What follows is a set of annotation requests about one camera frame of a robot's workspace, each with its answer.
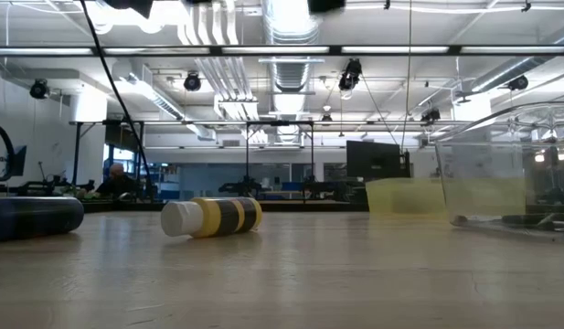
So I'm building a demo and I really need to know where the silver ceiling air duct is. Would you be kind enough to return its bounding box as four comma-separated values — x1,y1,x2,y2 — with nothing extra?
261,0,326,145

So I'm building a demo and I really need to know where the black background workstation frame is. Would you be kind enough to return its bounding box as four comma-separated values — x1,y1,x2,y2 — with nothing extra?
69,119,146,202
244,119,315,202

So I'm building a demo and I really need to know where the black overhead light bar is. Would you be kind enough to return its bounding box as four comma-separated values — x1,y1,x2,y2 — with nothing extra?
0,44,564,58

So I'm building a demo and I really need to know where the yellow plastic bin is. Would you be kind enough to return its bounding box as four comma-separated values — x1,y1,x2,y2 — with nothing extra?
366,176,527,216

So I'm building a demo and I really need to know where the blue paint bottle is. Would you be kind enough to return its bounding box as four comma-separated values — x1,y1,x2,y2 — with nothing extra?
0,196,85,244

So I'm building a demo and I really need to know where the clear plastic tray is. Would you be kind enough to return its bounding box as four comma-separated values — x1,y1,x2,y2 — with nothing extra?
434,101,564,233

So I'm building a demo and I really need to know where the black monitor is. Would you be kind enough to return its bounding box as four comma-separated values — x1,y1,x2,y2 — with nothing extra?
346,140,411,180

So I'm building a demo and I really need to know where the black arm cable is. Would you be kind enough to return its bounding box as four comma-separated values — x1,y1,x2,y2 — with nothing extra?
79,0,155,198

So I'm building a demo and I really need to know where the yellow paint bottle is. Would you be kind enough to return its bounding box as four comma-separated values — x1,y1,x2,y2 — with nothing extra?
160,196,264,239

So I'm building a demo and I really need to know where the black aluminium table frame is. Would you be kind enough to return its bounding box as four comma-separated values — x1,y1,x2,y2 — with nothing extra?
82,200,369,213

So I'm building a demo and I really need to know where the person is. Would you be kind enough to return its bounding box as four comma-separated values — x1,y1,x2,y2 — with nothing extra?
96,163,140,200

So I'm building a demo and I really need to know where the small blue screen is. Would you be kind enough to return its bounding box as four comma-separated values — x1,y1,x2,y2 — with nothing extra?
14,144,27,177

